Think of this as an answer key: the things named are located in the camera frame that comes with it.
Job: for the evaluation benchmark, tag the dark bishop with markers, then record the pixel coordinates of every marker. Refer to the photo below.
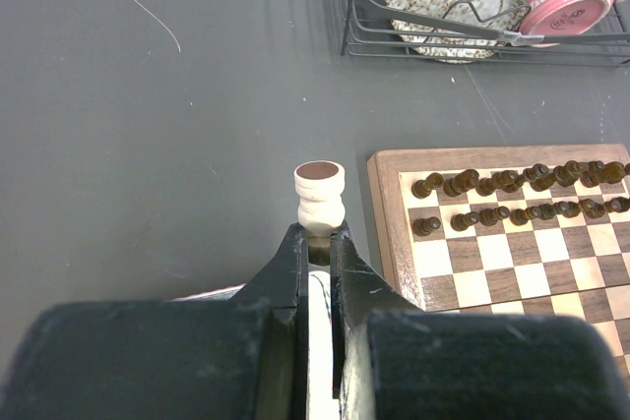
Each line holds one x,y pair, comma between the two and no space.
498,181
597,173

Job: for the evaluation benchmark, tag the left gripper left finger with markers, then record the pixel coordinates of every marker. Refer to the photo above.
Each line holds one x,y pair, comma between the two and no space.
244,357

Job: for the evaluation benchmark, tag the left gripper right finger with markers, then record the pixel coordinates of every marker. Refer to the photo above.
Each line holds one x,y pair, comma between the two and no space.
393,360

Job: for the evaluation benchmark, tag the black wire dish rack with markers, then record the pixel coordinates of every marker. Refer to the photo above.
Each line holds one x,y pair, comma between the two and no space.
367,32

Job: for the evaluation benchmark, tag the dark rook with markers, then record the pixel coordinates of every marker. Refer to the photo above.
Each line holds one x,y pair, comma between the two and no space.
424,187

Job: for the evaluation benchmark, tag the dark knight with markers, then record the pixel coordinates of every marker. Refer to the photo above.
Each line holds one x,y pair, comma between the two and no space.
614,172
461,183

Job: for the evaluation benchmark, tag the dark king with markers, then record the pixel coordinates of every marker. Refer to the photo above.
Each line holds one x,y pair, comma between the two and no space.
568,174

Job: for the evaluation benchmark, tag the wooden chess board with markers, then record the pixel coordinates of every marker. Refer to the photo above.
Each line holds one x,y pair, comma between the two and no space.
563,250

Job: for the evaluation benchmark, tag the dark queen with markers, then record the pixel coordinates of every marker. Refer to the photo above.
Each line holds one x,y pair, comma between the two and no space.
538,176

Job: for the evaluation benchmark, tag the light chess piece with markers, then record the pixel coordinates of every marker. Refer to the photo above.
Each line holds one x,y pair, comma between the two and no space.
319,185

